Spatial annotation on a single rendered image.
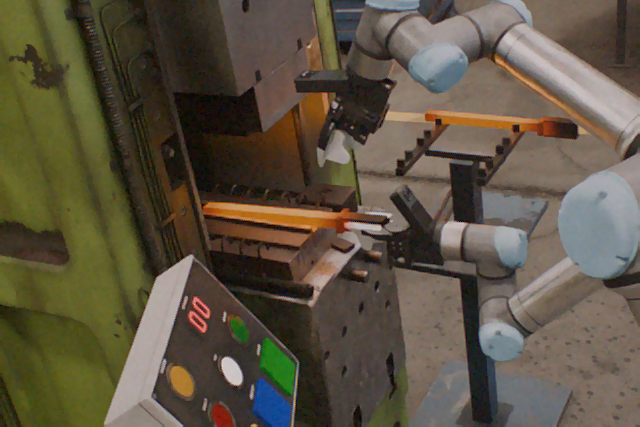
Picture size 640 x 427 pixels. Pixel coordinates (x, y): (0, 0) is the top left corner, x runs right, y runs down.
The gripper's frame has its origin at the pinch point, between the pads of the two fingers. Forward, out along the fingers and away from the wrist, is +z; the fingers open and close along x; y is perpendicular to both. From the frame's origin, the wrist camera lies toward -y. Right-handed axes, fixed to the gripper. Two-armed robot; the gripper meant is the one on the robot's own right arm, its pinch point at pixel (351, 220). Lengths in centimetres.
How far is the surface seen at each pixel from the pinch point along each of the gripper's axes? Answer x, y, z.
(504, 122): 64, 8, -12
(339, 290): -4.9, 14.8, 3.1
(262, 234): -5.6, 2.5, 19.0
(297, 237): -4.8, 2.6, 10.8
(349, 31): 332, 84, 174
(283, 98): -3.4, -28.5, 8.3
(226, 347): -52, -9, -4
